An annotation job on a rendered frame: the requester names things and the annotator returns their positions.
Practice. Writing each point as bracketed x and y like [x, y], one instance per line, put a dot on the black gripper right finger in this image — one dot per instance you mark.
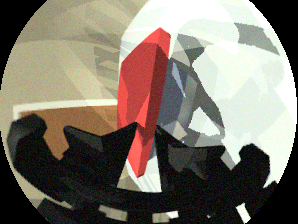
[174, 157]

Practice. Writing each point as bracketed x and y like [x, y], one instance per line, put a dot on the red lid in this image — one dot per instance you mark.
[142, 76]

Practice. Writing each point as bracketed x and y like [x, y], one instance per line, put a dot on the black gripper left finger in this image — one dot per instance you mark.
[112, 149]

